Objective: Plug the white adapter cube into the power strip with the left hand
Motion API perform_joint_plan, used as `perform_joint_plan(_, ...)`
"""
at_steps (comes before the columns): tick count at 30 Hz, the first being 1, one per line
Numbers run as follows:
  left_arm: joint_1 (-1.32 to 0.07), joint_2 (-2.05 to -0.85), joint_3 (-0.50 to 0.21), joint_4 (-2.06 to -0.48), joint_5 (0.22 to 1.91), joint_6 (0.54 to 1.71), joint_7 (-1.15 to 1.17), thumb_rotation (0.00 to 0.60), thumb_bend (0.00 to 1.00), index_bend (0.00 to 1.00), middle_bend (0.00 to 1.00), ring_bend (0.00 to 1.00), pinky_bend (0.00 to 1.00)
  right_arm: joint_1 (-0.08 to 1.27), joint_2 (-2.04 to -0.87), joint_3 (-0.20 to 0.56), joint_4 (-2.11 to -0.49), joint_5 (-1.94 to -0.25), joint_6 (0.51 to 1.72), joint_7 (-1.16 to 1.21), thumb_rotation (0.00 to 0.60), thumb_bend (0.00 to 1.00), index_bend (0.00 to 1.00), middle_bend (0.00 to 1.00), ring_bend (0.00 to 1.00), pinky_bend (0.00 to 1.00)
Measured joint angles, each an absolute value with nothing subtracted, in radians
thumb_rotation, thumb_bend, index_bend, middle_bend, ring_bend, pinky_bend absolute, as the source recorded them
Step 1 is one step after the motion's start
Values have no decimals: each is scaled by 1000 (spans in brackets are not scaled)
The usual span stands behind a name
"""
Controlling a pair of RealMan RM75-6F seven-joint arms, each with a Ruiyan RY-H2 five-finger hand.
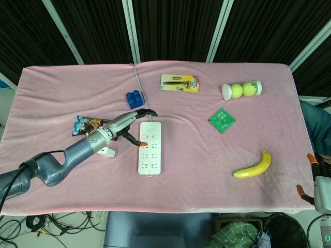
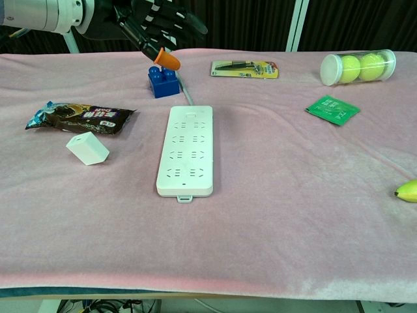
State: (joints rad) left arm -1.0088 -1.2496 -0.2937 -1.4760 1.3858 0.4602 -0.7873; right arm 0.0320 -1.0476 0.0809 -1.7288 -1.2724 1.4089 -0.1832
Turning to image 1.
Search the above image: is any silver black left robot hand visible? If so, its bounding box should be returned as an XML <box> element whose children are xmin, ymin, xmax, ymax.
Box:
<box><xmin>104</xmin><ymin>108</ymin><xmax>158</xmax><ymax>148</ymax></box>

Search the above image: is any white power strip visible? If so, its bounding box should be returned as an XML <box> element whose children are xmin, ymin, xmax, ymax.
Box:
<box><xmin>137</xmin><ymin>121</ymin><xmax>164</xmax><ymax>178</ymax></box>

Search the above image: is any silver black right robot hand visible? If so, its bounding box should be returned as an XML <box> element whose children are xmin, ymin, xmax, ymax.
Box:
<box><xmin>296</xmin><ymin>152</ymin><xmax>331</xmax><ymax>215</ymax></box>

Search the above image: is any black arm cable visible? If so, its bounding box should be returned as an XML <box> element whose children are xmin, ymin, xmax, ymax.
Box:
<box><xmin>307</xmin><ymin>213</ymin><xmax>322</xmax><ymax>248</ymax></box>
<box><xmin>0</xmin><ymin>149</ymin><xmax>65</xmax><ymax>211</ymax></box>

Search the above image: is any green checked cloth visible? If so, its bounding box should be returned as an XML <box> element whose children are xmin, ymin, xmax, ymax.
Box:
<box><xmin>211</xmin><ymin>221</ymin><xmax>262</xmax><ymax>248</ymax></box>

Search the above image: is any green tea sachet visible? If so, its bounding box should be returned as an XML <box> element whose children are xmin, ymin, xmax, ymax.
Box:
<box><xmin>208</xmin><ymin>107</ymin><xmax>237</xmax><ymax>134</ymax></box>

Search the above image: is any grey power strip cable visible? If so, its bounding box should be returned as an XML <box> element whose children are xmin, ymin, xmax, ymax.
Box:
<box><xmin>131</xmin><ymin>63</ymin><xmax>154</xmax><ymax>122</ymax></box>

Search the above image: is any black pleated curtain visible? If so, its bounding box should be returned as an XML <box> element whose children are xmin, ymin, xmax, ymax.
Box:
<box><xmin>0</xmin><ymin>0</ymin><xmax>331</xmax><ymax>98</ymax></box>

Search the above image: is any pink fleece table cloth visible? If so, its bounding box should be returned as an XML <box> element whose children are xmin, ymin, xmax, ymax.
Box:
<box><xmin>0</xmin><ymin>60</ymin><xmax>318</xmax><ymax>215</ymax></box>

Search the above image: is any yellow banana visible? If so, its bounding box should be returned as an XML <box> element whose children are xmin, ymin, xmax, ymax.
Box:
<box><xmin>233</xmin><ymin>150</ymin><xmax>273</xmax><ymax>179</ymax></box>

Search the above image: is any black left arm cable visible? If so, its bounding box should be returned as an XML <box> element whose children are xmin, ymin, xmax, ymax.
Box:
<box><xmin>0</xmin><ymin>149</ymin><xmax>65</xmax><ymax>211</ymax></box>

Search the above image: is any black floor cable tangle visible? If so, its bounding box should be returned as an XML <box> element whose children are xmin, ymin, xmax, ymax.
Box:
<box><xmin>0</xmin><ymin>211</ymin><xmax>107</xmax><ymax>248</ymax></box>

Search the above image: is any clear tennis ball tube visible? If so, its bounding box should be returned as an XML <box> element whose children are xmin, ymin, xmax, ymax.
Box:
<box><xmin>221</xmin><ymin>80</ymin><xmax>263</xmax><ymax>101</ymax></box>

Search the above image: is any yellow razor blister pack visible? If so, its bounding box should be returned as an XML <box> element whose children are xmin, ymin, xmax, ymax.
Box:
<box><xmin>160</xmin><ymin>74</ymin><xmax>201</xmax><ymax>94</ymax></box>

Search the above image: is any brown snack packet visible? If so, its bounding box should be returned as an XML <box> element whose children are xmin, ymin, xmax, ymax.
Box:
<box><xmin>71</xmin><ymin>115</ymin><xmax>112</xmax><ymax>136</ymax></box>

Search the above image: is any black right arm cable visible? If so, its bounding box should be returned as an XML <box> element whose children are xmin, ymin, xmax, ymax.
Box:
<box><xmin>307</xmin><ymin>213</ymin><xmax>322</xmax><ymax>248</ymax></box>

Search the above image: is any black bag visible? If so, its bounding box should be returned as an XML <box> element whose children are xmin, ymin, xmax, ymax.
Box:
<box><xmin>263</xmin><ymin>213</ymin><xmax>307</xmax><ymax>248</ymax></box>

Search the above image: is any yellow tennis ball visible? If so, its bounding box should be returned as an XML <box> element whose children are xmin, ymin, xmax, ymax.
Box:
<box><xmin>242</xmin><ymin>82</ymin><xmax>258</xmax><ymax>97</ymax></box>
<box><xmin>231</xmin><ymin>83</ymin><xmax>244</xmax><ymax>99</ymax></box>

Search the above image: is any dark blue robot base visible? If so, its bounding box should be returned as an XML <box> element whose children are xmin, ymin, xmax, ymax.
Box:
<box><xmin>103</xmin><ymin>211</ymin><xmax>214</xmax><ymax>248</ymax></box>

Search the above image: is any blue toy building block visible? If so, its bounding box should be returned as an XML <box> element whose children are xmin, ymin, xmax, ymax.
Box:
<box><xmin>126</xmin><ymin>90</ymin><xmax>145</xmax><ymax>110</ymax></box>

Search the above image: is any white metal frame post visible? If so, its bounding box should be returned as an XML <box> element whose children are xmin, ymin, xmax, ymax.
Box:
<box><xmin>122</xmin><ymin>0</ymin><xmax>141</xmax><ymax>64</ymax></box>
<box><xmin>289</xmin><ymin>18</ymin><xmax>331</xmax><ymax>75</ymax></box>
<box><xmin>206</xmin><ymin>0</ymin><xmax>234</xmax><ymax>63</ymax></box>
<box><xmin>42</xmin><ymin>0</ymin><xmax>85</xmax><ymax>65</ymax></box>

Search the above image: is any white power adapter cube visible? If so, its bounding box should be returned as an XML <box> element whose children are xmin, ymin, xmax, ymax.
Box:
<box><xmin>97</xmin><ymin>146</ymin><xmax>116</xmax><ymax>158</ymax></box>

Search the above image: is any person in blue jeans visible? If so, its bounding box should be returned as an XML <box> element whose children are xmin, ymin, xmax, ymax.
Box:
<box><xmin>299</xmin><ymin>99</ymin><xmax>331</xmax><ymax>156</ymax></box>

